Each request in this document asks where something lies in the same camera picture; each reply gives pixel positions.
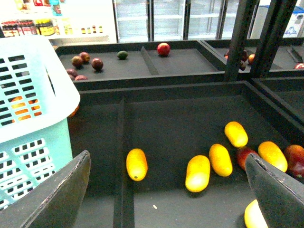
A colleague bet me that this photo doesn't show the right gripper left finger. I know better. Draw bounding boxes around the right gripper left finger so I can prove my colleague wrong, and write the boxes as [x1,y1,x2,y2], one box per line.
[0,151,91,228]

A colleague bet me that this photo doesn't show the black far fruit tray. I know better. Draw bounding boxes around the black far fruit tray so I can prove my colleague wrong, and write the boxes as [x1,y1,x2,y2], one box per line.
[56,40,226,91]

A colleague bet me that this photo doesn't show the glass refrigerator doors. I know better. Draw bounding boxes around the glass refrigerator doors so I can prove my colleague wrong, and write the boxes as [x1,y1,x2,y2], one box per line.
[113,0,241,43]

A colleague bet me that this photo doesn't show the red apple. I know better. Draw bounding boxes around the red apple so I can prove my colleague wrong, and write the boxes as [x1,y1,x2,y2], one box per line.
[157,42,171,57]

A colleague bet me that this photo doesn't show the white grocery shelf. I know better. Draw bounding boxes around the white grocery shelf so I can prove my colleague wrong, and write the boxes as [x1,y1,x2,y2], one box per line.
[0,0,117,44]

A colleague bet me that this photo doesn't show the orange fruit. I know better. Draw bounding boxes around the orange fruit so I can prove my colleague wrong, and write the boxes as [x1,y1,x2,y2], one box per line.
[10,96,42,121]

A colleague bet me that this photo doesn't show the black mango tray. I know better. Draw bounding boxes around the black mango tray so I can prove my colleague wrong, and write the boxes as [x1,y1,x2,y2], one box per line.
[68,82,304,228]

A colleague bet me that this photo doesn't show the teal plastic basket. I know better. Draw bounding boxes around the teal plastic basket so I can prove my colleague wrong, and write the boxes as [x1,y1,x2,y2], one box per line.
[0,35,80,209]

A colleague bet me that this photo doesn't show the red mango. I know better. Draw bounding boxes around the red mango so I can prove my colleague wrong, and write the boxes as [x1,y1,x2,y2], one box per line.
[236,147,258,171]
[284,144,304,178]

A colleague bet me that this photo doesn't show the yellow mango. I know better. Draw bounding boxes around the yellow mango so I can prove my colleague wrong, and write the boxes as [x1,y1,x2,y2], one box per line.
[244,199,268,228]
[224,121,248,148]
[209,143,233,177]
[258,141,288,172]
[185,155,210,193]
[126,148,148,181]

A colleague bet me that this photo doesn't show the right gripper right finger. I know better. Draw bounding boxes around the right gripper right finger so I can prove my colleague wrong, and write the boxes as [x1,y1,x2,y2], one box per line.
[245,153,304,228]

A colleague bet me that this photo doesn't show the black metal post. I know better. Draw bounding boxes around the black metal post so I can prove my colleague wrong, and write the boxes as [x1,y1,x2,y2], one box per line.
[249,0,297,78]
[224,0,257,82]

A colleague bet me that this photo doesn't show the green avocado far tray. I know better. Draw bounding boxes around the green avocado far tray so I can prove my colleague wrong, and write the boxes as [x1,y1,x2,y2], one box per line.
[117,50,128,60]

